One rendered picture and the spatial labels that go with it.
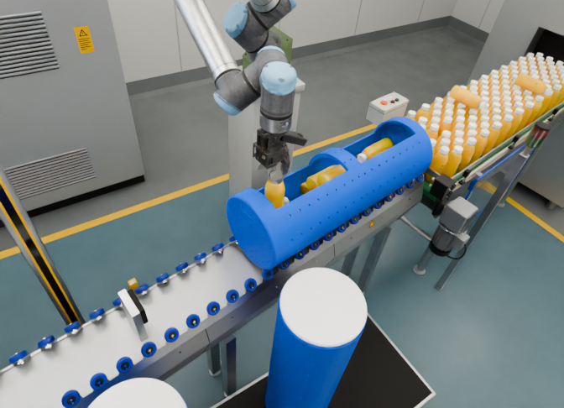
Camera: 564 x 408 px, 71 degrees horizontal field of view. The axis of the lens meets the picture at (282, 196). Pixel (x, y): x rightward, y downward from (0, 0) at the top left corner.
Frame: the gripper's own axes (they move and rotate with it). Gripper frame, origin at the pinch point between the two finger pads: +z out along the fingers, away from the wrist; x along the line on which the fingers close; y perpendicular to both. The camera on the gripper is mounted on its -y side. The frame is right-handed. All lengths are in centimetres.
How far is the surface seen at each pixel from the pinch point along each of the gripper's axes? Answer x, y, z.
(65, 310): -29, 70, 51
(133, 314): 5, 54, 22
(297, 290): 25.0, 9.2, 26.4
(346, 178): 8.0, -26.6, 8.9
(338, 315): 39.5, 4.8, 26.4
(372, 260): 9, -71, 94
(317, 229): 14.5, -8.2, 18.4
